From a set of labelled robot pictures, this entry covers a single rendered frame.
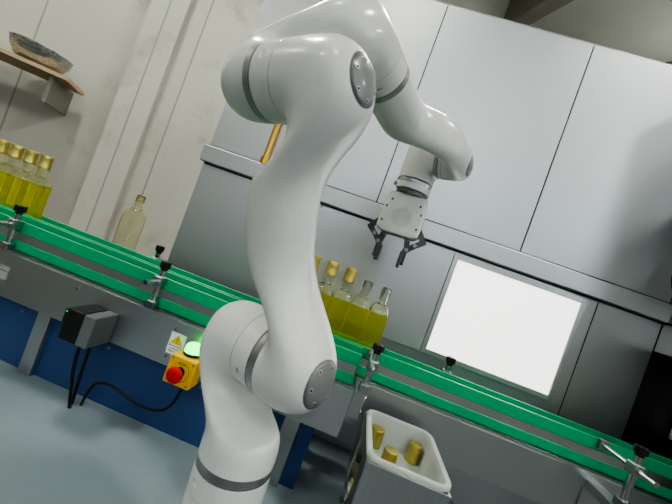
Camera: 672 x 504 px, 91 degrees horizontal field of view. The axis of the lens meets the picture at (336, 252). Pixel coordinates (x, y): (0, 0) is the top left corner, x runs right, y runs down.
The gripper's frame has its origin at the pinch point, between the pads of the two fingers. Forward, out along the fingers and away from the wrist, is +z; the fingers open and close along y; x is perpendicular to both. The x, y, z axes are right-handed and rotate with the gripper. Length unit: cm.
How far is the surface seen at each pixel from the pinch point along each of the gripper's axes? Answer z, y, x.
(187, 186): -10, -252, 220
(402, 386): 32.2, 13.9, 17.9
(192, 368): 41, -34, -9
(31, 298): 44, -87, -10
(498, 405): 27, 39, 22
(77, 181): 23, -324, 164
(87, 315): 39, -62, -14
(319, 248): 3.9, -25.9, 27.6
